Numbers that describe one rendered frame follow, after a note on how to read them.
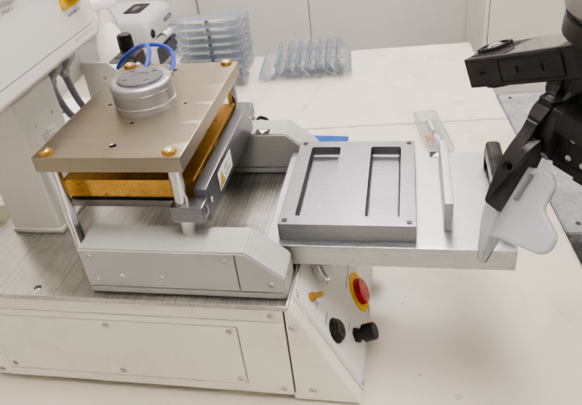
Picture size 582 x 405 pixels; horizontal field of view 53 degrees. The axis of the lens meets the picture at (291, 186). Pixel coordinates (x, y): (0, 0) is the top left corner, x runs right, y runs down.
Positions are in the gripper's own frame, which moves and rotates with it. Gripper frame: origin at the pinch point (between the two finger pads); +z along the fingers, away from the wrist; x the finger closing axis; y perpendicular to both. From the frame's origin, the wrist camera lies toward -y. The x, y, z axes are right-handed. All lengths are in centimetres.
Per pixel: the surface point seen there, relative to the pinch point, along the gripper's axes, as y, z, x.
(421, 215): -16.9, 14.6, 2.9
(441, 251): -10.6, 13.9, 0.2
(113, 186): -37.5, 7.4, -28.5
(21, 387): -40, 37, -50
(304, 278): -21.0, 20.0, -12.4
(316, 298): -18.4, 21.3, -12.4
